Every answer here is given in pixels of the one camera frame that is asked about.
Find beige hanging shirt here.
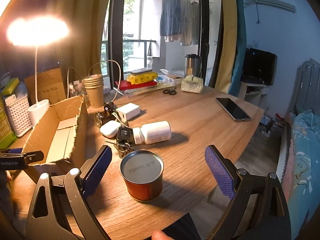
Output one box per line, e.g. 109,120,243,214
178,0,200,46

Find grey white case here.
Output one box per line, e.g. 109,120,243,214
130,68,152,75

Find open cardboard box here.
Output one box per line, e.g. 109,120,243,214
22,95,88,181

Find clear plastic jar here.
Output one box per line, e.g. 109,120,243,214
68,80,86,98

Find white earbuds case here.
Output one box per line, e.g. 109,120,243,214
100,120,121,138

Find white TV stand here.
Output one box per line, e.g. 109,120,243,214
238,81,270,106

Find yellow duck pouch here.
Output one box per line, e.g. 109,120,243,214
126,72,158,84

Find blue patterned bedding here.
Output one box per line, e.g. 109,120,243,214
282,110,319,239

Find white small boxes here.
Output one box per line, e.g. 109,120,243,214
157,69,184,85

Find white power adapter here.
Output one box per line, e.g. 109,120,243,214
116,103,140,121

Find brown lamp packaging box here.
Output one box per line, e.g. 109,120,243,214
37,68,66,104

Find white desk lamp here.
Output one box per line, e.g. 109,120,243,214
6,15,71,128

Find black television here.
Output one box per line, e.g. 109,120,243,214
241,48,278,86

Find white pill bottle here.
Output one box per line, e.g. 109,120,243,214
132,121,171,145

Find yellow teal curtain right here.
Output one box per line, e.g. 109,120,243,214
214,0,246,96

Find wristwatch with brown strap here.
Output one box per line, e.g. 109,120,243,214
94,111,116,127

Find black scissors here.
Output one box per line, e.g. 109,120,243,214
162,86,177,95

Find white plastic basket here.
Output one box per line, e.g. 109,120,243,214
5,95,33,138

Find black car key with keyring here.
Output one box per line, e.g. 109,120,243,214
105,127,135,159

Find yellow green sponge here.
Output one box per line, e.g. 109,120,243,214
2,77,20,96

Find small black flashlight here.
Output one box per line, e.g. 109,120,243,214
104,102,114,113

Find red tin can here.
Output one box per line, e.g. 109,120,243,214
119,150,164,202

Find steel thermos mug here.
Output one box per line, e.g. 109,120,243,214
184,54,202,77

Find blue hanging shirt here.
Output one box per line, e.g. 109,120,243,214
160,0,181,36

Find yellow curtain left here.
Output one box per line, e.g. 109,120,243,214
55,0,109,81

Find white charging cable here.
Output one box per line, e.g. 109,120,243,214
66,60,122,103

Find black smartphone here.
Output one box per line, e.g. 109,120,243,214
216,98,251,122

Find white air conditioner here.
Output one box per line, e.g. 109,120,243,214
245,0,297,13

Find stack of paper cups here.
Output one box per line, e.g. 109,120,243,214
83,74,104,108

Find yellow tissue pack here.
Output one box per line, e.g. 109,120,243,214
181,75,204,94

